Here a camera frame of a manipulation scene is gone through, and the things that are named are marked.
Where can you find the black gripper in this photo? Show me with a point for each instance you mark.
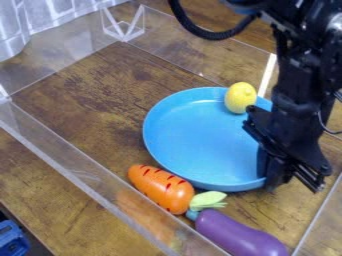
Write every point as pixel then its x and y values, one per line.
pixel 288 133

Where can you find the blue round plastic tray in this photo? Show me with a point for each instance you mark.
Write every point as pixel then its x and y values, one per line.
pixel 196 139

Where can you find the yellow toy lemon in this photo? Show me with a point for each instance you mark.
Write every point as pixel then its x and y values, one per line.
pixel 240 96

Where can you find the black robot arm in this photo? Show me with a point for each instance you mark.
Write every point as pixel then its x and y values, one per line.
pixel 308 31

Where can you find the purple toy eggplant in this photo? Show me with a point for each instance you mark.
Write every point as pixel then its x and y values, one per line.
pixel 233 236

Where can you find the orange toy carrot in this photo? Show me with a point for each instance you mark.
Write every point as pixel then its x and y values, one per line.
pixel 172 191

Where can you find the blue plastic object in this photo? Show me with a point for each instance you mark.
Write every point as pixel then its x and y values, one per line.
pixel 14 242

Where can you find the white grey checked curtain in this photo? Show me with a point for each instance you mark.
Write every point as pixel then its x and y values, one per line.
pixel 27 17

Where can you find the clear acrylic enclosure wall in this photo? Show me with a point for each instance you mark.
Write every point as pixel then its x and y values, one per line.
pixel 75 94

